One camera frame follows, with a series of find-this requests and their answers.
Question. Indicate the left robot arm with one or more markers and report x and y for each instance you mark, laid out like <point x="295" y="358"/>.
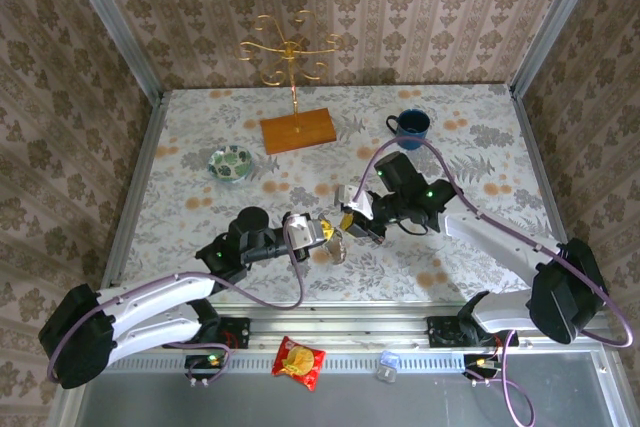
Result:
<point x="160" y="292"/>

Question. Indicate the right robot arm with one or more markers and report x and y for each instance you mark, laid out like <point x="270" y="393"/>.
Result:
<point x="500" y="242"/>

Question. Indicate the red snack packet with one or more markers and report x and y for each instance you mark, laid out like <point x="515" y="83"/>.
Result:
<point x="300" y="362"/>

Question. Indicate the gold hook stand wooden base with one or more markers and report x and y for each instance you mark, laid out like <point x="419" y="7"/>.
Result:
<point x="300" y="134"/>

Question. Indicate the small connector board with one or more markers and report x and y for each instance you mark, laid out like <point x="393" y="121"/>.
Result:
<point x="205" y="361"/>
<point x="480" y="363"/>

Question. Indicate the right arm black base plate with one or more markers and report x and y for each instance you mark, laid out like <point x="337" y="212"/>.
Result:
<point x="440" y="332"/>

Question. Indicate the clear plastic bag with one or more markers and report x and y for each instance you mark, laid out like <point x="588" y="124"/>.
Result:
<point x="337" y="249"/>

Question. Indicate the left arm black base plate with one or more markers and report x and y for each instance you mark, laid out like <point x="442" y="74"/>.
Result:
<point x="237" y="329"/>

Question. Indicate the grey metal panel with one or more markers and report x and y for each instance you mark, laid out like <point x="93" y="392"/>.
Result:
<point x="350" y="407"/>

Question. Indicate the aluminium frame post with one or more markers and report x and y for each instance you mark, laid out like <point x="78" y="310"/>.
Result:
<point x="115" y="32"/>
<point x="555" y="22"/>

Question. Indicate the aluminium table side rail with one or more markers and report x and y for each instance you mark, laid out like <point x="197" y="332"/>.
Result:
<point x="535" y="157"/>
<point x="145" y="157"/>

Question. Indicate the aluminium front rail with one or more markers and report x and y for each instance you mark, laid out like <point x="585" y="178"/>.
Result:
<point x="340" y="332"/>

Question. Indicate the green leaf pattern bowl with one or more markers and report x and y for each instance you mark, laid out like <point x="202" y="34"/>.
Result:
<point x="230" y="164"/>

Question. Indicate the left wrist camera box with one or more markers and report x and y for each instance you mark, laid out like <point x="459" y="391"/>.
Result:
<point x="302" y="232"/>

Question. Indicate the dark blue mug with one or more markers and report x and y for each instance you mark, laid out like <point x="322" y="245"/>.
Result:
<point x="412" y="139"/>

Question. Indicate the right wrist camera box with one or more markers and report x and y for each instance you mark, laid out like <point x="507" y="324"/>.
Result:
<point x="357" y="202"/>

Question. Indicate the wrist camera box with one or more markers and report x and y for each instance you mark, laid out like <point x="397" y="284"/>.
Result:
<point x="302" y="232"/>
<point x="357" y="202"/>

